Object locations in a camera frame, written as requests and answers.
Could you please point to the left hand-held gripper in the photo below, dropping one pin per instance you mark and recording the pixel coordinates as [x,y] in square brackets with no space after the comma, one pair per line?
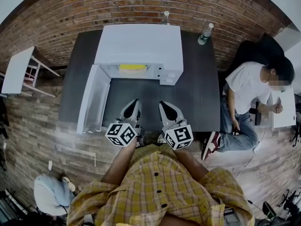
[122,134]

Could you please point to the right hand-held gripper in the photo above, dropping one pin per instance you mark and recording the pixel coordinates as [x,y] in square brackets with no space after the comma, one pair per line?
[181,135]

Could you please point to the white round plate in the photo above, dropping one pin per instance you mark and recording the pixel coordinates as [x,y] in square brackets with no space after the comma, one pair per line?
[131,72]

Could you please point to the yellow corn cob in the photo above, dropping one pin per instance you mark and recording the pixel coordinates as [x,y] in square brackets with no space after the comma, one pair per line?
[131,67]

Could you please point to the white microwave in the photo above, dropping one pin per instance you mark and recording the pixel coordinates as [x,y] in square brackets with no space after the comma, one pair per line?
[141,43]

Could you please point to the person's left forearm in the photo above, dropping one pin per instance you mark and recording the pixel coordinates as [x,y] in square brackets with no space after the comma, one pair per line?
[120,163]

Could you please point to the person's right forearm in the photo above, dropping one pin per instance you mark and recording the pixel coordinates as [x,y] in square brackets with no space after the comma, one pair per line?
[190,162]

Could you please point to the person's right white shoe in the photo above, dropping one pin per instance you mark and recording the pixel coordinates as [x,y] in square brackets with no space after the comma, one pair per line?
[161,139]

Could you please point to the clear water bottle green label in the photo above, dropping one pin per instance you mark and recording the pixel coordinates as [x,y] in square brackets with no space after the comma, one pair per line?
[203,37]
[165,18]

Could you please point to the white power adapter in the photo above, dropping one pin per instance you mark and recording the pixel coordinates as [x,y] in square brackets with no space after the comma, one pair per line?
[50,165]

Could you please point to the red box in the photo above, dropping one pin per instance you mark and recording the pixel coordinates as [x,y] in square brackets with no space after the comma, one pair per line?
[29,73]

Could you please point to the white desk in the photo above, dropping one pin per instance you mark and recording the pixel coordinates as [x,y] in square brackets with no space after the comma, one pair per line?
[284,119]

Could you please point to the small square box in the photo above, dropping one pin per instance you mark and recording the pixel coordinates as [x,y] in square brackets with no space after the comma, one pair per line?
[283,90]

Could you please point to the white side table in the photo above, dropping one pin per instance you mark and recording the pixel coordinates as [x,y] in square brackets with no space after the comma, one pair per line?
[17,72]

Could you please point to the black tripod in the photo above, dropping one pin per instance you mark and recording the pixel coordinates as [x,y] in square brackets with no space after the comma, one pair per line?
[297,131]

